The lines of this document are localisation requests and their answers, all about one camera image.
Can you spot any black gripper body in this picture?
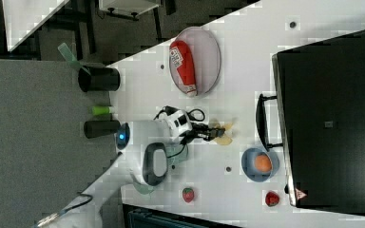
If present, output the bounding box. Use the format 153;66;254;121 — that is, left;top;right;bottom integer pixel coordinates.
183;123;225;143

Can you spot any yellow banana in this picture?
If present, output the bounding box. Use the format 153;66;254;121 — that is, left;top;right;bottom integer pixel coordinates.
209;119;233;145

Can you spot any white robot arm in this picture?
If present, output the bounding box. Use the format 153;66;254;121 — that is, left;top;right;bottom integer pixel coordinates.
32;106;233;228

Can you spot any blue bowl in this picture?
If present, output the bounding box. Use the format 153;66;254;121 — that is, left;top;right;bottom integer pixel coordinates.
241;148;279;182

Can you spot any red strawberry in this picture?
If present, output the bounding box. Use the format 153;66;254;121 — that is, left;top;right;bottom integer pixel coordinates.
182;188;195;203

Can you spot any orange fruit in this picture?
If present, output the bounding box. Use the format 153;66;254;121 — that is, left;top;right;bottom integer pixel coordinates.
254;154;272;173

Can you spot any grey round plate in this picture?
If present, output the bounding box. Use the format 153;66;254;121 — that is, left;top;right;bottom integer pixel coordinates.
168;27;221;97

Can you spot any red ketchup bottle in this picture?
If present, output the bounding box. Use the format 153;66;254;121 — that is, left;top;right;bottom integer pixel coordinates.
169;40;198;97

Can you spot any dark red round fruit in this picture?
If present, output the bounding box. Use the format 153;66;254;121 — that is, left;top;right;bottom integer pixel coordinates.
265;191;279;207

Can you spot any green bottle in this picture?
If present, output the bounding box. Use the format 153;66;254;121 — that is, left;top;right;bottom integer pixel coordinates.
92;106;115;116

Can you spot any black cylinder cup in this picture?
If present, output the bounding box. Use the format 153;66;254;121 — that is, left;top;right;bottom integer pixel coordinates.
78;66;121;92

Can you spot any black toaster oven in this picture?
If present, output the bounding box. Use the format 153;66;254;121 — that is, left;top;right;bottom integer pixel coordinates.
271;29;365;216

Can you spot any green spatula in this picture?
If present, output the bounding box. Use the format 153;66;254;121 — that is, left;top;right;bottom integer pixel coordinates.
57;43;89;74

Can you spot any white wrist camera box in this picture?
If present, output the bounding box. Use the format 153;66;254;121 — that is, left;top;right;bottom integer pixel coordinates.
165;110;193;138

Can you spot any small black cylinder post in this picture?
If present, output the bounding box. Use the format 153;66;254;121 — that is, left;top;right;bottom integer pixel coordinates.
84;120;121;139

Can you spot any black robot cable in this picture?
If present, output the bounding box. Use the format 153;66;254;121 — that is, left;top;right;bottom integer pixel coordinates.
34;193;93;227

